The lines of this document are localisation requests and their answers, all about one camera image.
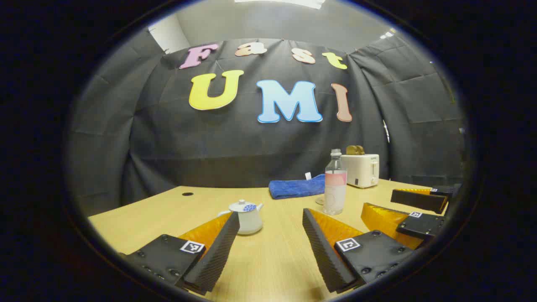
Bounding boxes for blue folded towel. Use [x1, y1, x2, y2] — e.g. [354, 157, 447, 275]
[268, 172, 327, 200]

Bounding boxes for white spouted teacup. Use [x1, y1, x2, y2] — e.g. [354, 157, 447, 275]
[217, 203, 264, 235]

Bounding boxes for white toaster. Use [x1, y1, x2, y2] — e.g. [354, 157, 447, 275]
[341, 154, 380, 188]

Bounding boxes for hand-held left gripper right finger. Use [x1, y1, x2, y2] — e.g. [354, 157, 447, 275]
[302, 208, 416, 294]

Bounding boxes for white blue-patterned teacup lid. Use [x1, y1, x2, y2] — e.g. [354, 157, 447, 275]
[229, 200, 257, 213]

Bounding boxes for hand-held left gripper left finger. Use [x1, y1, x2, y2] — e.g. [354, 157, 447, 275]
[120, 212, 240, 296]

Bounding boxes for clear pink-label water bottle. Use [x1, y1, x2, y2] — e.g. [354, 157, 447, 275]
[324, 149, 348, 216]

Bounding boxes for black backdrop cloth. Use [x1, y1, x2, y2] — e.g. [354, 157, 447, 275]
[67, 29, 466, 214]

